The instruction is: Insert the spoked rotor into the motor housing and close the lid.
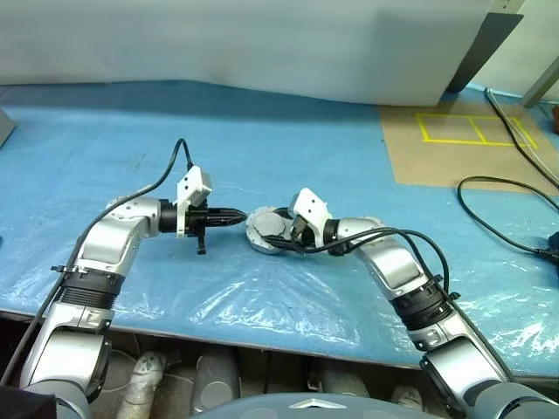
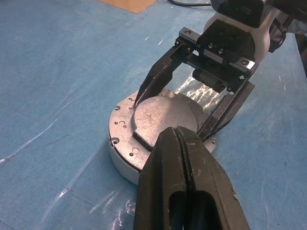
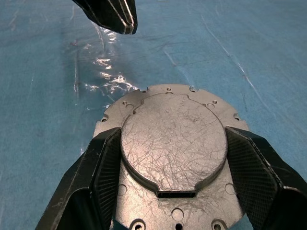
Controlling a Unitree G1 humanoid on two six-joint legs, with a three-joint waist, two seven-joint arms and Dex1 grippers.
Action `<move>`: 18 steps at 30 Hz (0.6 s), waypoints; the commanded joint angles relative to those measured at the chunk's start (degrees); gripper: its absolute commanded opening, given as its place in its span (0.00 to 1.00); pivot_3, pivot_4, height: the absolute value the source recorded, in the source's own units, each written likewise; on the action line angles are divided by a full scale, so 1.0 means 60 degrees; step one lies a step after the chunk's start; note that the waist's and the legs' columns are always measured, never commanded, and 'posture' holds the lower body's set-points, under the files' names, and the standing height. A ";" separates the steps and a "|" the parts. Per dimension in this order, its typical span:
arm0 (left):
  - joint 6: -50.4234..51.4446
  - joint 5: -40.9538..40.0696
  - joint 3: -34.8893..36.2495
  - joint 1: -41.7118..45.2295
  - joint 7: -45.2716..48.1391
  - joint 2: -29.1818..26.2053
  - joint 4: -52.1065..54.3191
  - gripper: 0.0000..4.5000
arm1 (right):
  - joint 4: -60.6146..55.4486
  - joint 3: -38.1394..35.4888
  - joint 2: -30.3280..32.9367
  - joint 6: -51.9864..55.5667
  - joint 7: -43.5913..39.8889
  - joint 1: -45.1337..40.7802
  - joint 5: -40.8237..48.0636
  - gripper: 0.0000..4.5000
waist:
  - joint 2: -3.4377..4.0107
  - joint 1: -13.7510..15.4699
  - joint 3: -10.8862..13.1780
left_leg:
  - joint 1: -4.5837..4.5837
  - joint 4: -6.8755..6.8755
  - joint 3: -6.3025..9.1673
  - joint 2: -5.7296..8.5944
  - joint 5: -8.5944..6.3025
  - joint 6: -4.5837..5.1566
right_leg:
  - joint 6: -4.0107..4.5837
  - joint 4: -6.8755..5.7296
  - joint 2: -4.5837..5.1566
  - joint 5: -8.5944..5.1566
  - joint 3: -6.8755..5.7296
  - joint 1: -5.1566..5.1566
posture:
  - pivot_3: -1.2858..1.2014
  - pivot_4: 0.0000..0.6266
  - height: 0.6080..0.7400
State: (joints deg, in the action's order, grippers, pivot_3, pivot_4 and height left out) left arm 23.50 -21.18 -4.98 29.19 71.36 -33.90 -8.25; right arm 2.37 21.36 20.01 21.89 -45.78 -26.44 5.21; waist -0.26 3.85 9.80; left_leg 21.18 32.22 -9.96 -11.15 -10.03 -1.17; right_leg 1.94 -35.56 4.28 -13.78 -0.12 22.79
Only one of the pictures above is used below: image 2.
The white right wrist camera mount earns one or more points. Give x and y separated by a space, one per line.
262 40

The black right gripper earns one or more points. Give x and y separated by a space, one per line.
225 43

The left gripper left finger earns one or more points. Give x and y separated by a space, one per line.
160 182

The blue plastic table sheet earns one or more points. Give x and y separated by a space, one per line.
48 72

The brown cardboard sheet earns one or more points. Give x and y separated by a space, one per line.
124 4

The silver motor cover disc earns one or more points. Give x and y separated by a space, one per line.
163 115

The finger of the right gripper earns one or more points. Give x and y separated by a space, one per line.
156 80

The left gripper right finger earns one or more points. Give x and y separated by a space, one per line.
211 191

